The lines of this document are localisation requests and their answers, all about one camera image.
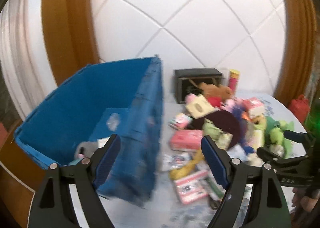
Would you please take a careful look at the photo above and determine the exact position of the white curtain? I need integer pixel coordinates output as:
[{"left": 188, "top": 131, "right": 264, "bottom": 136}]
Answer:
[{"left": 1, "top": 0, "right": 57, "bottom": 119}]

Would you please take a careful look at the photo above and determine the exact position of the pink plush green shirt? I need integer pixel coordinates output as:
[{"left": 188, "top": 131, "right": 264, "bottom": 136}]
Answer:
[{"left": 68, "top": 159, "right": 82, "bottom": 166}]

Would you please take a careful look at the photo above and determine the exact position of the beige tissue box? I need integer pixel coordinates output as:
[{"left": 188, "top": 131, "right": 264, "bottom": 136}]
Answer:
[{"left": 185, "top": 95, "right": 216, "bottom": 119}]

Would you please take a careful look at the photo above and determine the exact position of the black gold gift box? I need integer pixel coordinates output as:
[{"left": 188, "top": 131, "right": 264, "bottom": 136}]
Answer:
[{"left": 174, "top": 68, "right": 223, "bottom": 104}]

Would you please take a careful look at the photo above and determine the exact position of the blue plastic storage crate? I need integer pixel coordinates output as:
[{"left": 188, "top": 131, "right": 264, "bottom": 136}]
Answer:
[{"left": 14, "top": 57, "right": 163, "bottom": 206}]

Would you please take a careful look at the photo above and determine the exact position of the red mesh bag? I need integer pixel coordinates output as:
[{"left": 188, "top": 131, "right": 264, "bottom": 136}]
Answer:
[{"left": 289, "top": 95, "right": 310, "bottom": 124}]

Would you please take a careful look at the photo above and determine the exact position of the dark maroon round cushion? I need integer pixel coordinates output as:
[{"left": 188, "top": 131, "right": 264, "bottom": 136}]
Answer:
[{"left": 205, "top": 110, "right": 241, "bottom": 149}]

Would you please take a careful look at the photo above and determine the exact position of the yellow red cylinder can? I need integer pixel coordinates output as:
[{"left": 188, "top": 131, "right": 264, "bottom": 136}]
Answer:
[{"left": 228, "top": 69, "right": 240, "bottom": 92}]

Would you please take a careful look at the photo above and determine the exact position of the brown teddy bear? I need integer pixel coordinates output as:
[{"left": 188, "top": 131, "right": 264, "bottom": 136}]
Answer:
[{"left": 199, "top": 82, "right": 233, "bottom": 102}]

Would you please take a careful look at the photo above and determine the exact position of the grey fluffy plush toy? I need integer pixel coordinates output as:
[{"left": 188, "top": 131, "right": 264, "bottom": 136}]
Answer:
[{"left": 74, "top": 141, "right": 98, "bottom": 160}]

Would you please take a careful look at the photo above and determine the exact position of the yellow plastic hanger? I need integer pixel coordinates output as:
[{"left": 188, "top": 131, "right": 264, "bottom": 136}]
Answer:
[{"left": 169, "top": 149, "right": 204, "bottom": 180}]

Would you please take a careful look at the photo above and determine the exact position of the green plush toy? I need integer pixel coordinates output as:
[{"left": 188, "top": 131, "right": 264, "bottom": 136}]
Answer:
[{"left": 264, "top": 116, "right": 295, "bottom": 159}]

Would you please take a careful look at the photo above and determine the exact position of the red white flat packet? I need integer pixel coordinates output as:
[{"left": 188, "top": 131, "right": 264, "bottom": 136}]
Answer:
[{"left": 174, "top": 170, "right": 208, "bottom": 205}]

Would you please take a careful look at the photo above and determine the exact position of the pink tissue pack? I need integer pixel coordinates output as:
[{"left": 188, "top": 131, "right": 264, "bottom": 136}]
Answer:
[{"left": 169, "top": 129, "right": 203, "bottom": 152}]

